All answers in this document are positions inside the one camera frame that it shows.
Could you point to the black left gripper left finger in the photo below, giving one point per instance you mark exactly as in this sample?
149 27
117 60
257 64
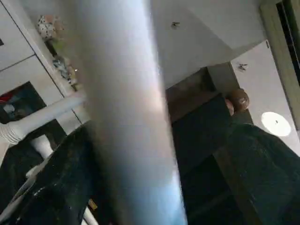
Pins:
61 183

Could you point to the small dark butterfly sticker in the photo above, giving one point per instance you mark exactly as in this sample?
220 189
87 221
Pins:
242 67
175 24

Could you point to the dark black cabinet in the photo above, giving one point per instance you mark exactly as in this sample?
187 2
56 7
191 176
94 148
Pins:
201 140

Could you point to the small brown round object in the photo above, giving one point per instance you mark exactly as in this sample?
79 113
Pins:
238 100

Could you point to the beige wall air conditioner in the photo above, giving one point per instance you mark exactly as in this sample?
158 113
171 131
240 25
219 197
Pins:
276 42

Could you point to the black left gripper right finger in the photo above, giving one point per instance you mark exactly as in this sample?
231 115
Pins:
267 178

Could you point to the white glass-door cabinet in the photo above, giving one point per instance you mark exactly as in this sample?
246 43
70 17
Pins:
18 70

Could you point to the small grey cabinet ornament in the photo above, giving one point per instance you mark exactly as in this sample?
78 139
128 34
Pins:
63 65

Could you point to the round white ceiling lamp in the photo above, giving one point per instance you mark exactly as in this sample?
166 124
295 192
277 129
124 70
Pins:
275 123

